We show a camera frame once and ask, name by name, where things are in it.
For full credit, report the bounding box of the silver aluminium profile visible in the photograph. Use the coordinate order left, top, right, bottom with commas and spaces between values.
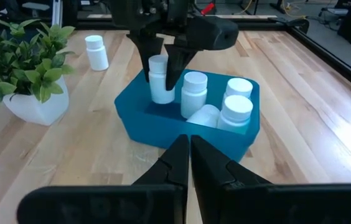
52, 0, 63, 27

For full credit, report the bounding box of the white pill bottle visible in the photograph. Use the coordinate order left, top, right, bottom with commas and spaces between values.
84, 34, 110, 72
223, 77, 254, 101
180, 71, 208, 119
186, 104, 221, 129
216, 95, 254, 135
148, 55, 176, 105

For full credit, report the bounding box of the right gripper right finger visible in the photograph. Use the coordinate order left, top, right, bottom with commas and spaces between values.
190, 135, 351, 224

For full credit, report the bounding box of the blue plastic basket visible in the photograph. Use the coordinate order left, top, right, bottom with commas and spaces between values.
114, 68, 261, 163

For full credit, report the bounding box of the red cylindrical object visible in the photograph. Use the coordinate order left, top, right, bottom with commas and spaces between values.
200, 2, 215, 16

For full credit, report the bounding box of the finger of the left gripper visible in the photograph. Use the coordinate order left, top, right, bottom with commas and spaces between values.
127, 30, 165, 83
164, 45, 200, 91

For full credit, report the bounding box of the white plant pot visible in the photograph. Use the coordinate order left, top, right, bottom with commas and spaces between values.
2, 76, 70, 127

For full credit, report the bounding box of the green artificial plant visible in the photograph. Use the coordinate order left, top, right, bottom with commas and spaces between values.
0, 17, 77, 110

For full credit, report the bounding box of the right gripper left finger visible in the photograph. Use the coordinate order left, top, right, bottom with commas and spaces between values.
16, 134, 190, 224

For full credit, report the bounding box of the yellow extension cable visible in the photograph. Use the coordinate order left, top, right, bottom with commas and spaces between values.
240, 0, 307, 19

